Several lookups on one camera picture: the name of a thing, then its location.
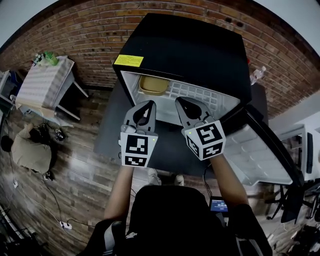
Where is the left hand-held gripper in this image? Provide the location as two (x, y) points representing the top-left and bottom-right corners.
(118, 100), (159, 169)

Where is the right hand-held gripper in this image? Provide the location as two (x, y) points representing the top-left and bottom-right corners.
(174, 96), (227, 161)

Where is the yellow tray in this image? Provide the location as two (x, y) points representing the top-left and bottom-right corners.
(138, 74), (170, 96)

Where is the black mini fridge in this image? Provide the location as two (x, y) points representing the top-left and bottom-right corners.
(112, 12), (305, 187)

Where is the person's right forearm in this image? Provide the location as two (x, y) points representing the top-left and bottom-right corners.
(209, 154), (250, 208)

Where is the person's left forearm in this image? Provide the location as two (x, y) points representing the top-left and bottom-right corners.
(103, 164), (135, 221)

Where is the dark grey table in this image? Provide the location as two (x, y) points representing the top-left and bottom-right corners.
(93, 79), (270, 180)

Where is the clear water bottle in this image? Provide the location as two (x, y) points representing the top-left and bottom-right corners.
(249, 66), (267, 86)

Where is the small black white device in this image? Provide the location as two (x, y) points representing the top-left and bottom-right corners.
(53, 126), (66, 141)

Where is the small black screen device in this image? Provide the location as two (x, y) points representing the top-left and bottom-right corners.
(208, 196), (230, 213)

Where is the white desk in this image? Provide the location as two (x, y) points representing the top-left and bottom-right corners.
(276, 117), (320, 181)

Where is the person's black shirt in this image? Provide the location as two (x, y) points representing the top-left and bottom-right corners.
(82, 185), (273, 256)

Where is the green bottle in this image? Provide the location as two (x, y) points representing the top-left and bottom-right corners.
(43, 51), (60, 66)

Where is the black keyboard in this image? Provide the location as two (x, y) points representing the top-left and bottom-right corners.
(305, 132), (315, 175)

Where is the black office chair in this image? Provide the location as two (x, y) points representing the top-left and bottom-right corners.
(266, 183), (320, 225)

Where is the small white table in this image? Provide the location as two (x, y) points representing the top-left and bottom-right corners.
(0, 70), (16, 111)

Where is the thin black device cable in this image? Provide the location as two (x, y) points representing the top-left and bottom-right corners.
(202, 166), (213, 200)

